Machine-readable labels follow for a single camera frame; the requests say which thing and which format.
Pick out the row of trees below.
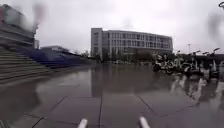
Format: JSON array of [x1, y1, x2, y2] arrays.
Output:
[[73, 48, 174, 64]]

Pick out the white multi-storey building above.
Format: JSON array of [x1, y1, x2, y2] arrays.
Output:
[[90, 27, 174, 61]]

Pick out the wet grey paved plaza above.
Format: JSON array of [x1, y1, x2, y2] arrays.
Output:
[[0, 63, 224, 128]]

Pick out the robot's own part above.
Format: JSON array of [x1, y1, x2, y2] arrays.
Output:
[[138, 115, 151, 128], [77, 118, 89, 128]]

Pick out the row of parked scooters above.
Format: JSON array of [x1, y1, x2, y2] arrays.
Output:
[[151, 47, 224, 81]]

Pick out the lamp pole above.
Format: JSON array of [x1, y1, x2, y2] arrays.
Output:
[[187, 43, 192, 55]]

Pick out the grey stone steps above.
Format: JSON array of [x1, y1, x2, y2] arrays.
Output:
[[0, 46, 55, 85]]

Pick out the grey building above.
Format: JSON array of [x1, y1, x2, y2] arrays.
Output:
[[0, 3, 40, 50]]

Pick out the blue sloped wall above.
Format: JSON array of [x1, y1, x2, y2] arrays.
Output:
[[16, 46, 93, 70]]

